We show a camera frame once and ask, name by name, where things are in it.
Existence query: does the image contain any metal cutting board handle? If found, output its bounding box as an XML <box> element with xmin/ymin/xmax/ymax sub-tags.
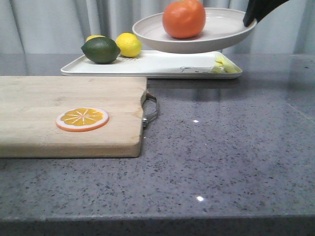
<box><xmin>140</xmin><ymin>90</ymin><xmax>158</xmax><ymax>129</ymax></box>

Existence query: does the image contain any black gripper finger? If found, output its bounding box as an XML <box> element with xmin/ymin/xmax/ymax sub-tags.
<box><xmin>243</xmin><ymin>0</ymin><xmax>288</xmax><ymax>27</ymax></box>

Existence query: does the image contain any rear yellow lemon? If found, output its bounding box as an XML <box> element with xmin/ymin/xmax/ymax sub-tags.
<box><xmin>86</xmin><ymin>34</ymin><xmax>105</xmax><ymax>42</ymax></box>

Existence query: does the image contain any yellow lemon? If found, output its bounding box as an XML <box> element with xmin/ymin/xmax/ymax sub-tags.
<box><xmin>116</xmin><ymin>32</ymin><xmax>142</xmax><ymax>58</ymax></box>
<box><xmin>86</xmin><ymin>34</ymin><xmax>105</xmax><ymax>42</ymax></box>

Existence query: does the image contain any orange fruit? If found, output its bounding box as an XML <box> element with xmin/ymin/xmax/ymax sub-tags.
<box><xmin>162</xmin><ymin>0</ymin><xmax>206</xmax><ymax>38</ymax></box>

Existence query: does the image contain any orange slice disc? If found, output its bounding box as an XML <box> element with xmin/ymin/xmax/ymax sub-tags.
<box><xmin>55</xmin><ymin>107</ymin><xmax>109</xmax><ymax>132</ymax></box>

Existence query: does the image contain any white rectangular tray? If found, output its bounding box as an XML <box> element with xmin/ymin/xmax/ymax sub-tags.
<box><xmin>61</xmin><ymin>50</ymin><xmax>243</xmax><ymax>79</ymax></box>

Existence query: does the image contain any green lime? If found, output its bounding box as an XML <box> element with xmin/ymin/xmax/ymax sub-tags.
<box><xmin>81</xmin><ymin>37</ymin><xmax>121</xmax><ymax>64</ymax></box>

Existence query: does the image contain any yellow plastic utensil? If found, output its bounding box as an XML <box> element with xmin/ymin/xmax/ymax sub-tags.
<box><xmin>215</xmin><ymin>54</ymin><xmax>241</xmax><ymax>73</ymax></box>
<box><xmin>211</xmin><ymin>65</ymin><xmax>226</xmax><ymax>74</ymax></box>

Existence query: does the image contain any wooden cutting board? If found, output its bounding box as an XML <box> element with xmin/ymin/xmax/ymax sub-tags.
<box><xmin>0</xmin><ymin>76</ymin><xmax>147</xmax><ymax>158</ymax></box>

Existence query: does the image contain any beige round plate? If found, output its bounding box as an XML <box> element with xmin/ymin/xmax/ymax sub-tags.
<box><xmin>132</xmin><ymin>8</ymin><xmax>257</xmax><ymax>54</ymax></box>

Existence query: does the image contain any grey curtain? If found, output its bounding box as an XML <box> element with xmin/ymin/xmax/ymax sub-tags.
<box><xmin>0</xmin><ymin>0</ymin><xmax>315</xmax><ymax>54</ymax></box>

